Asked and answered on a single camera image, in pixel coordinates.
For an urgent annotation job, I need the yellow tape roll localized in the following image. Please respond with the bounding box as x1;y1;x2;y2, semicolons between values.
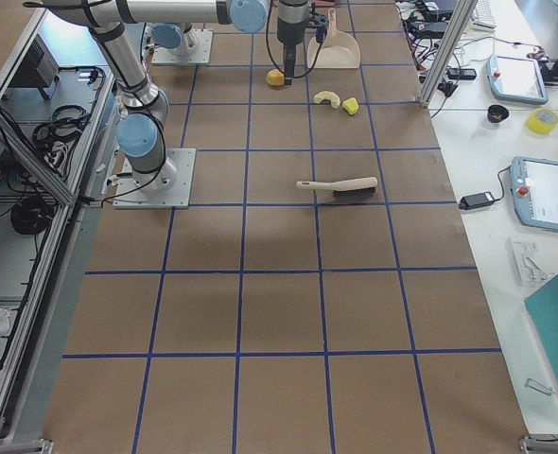
525;108;558;135

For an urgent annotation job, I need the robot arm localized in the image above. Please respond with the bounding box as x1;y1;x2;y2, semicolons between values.
150;20;200;56
23;1;270;184

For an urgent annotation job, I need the curved melon rind piece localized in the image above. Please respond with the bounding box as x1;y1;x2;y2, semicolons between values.
313;90;341;109

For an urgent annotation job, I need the blue teach pendant near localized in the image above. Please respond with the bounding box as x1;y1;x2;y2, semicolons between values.
510;156;558;232

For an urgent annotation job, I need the yellow green sponge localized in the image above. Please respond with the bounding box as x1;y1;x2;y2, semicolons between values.
341;96;359;115

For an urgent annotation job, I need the black power adapter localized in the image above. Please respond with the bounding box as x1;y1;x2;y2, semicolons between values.
458;191;497;211

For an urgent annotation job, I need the orange potato-like object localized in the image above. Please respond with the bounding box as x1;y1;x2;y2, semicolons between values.
266;69;285;88

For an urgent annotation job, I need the blue teach pendant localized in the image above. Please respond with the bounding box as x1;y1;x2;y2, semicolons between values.
486;55;548;105
510;156;558;232

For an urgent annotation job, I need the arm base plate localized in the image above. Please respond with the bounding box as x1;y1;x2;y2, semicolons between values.
113;148;196;209
151;24;213;66

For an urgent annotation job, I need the beige hand brush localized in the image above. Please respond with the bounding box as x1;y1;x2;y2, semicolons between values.
295;177;378;198

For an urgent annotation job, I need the blue teach pendant far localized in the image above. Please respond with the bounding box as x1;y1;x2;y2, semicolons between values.
486;55;548;105

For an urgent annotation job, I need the beige dustpan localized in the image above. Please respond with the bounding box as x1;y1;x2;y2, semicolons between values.
307;8;360;69

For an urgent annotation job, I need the aluminium frame post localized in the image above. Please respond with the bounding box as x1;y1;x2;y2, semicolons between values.
418;0;477;108

